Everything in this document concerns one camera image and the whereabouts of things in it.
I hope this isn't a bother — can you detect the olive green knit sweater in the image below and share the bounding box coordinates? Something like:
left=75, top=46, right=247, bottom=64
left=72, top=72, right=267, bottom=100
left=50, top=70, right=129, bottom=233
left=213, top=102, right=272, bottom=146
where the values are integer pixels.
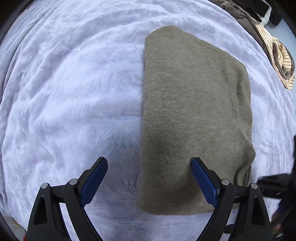
left=137, top=26, right=255, bottom=215

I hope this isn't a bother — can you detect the lavender plush bed blanket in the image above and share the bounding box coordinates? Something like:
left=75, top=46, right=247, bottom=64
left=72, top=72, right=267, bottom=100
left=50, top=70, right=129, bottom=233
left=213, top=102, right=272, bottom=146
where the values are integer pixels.
left=1, top=1, right=295, bottom=240

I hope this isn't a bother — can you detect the cream striped garment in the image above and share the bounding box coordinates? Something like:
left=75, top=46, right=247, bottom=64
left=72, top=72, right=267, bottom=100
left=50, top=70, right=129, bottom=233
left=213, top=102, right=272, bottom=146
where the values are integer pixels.
left=254, top=24, right=295, bottom=90

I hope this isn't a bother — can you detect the brown fleece garment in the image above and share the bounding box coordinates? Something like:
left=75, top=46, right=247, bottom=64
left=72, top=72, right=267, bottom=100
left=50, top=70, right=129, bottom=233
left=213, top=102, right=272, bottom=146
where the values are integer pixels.
left=212, top=1, right=269, bottom=60

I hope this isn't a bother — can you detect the black hanging jacket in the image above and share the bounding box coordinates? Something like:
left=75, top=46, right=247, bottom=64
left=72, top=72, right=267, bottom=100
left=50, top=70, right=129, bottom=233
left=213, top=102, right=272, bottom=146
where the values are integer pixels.
left=233, top=0, right=282, bottom=26

